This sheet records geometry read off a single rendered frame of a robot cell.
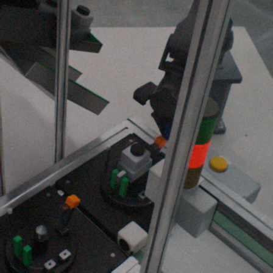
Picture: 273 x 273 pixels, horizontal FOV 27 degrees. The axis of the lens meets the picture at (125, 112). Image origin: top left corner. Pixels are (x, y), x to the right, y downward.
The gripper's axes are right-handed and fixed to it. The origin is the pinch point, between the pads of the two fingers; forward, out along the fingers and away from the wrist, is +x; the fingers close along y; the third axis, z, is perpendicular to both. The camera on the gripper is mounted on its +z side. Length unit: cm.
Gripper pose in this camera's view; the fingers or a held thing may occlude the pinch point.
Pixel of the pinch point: (169, 128)
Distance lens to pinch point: 124.2
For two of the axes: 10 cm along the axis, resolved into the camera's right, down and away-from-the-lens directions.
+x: -1.1, 7.3, 6.7
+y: -7.0, -5.3, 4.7
